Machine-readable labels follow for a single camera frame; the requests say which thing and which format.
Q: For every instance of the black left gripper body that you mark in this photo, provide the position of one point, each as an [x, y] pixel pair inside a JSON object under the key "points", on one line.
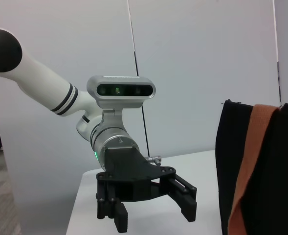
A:
{"points": [[126, 176]]}

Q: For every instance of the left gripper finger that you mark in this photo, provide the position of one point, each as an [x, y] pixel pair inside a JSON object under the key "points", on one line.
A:
{"points": [[119, 218], [189, 208]]}

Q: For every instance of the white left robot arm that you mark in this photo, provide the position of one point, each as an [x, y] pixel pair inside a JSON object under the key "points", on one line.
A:
{"points": [[43, 78]]}

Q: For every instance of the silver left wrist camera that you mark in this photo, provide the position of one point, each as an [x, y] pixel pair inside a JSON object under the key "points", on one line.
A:
{"points": [[119, 102]]}

